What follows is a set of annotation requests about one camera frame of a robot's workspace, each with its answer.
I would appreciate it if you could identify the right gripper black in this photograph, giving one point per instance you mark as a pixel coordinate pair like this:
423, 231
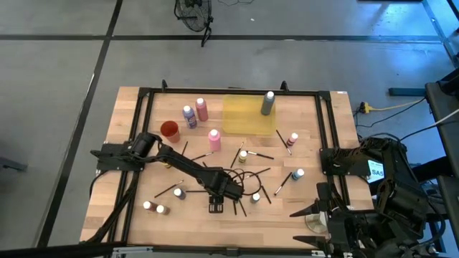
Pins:
342, 229

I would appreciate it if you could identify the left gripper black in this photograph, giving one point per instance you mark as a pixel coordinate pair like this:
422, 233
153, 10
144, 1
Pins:
224, 184

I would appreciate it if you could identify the small bright yellow paint bottle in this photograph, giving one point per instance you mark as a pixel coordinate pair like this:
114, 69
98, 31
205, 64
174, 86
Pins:
242, 157

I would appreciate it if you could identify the large light pink paint bottle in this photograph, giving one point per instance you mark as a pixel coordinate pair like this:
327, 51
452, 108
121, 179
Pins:
215, 142

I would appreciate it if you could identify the large purple paint bottle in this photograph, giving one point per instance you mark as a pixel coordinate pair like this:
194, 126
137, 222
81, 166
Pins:
190, 120

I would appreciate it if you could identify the large rose paint bottle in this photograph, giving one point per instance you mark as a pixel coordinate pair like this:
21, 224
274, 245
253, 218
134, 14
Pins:
202, 112

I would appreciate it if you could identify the large gray paint bottle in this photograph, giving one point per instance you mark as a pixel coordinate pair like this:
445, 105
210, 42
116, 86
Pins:
267, 105

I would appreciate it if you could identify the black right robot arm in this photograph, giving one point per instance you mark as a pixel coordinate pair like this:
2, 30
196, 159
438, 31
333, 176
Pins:
394, 186

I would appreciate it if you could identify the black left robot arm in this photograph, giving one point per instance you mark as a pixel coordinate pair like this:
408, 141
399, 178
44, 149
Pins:
179, 163

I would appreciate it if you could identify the small dark blue paint bottle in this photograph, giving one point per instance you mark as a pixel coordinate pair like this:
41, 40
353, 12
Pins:
180, 194

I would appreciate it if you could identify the small green paint bottle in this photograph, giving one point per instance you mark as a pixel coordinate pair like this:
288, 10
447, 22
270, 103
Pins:
254, 198

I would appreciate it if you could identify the small light blue paint bottle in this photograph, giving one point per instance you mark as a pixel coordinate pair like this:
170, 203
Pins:
296, 175

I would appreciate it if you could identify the small tan paint bottle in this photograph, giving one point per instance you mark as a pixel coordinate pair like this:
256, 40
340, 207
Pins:
163, 210

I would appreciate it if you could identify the small maroon paint bottle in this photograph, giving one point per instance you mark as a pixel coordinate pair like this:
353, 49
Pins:
151, 206

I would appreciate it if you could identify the small pink paint bottle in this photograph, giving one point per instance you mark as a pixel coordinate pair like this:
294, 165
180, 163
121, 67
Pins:
291, 140

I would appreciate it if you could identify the white SA5 label sign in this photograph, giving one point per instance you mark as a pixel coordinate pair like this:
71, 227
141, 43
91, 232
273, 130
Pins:
376, 172

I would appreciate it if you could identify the orange plastic cup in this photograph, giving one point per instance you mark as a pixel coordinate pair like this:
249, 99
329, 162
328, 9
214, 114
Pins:
169, 129

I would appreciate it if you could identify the yellow translucent plastic bin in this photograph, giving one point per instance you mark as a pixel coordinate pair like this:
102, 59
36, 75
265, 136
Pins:
244, 118

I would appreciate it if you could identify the black desk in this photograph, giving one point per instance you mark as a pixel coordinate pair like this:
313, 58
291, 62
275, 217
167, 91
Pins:
448, 136

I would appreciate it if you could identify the black floor fan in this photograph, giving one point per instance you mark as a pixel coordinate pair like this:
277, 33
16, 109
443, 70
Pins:
193, 16

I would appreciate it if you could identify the gray stand foot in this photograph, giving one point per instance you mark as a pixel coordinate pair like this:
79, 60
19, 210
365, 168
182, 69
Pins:
12, 165

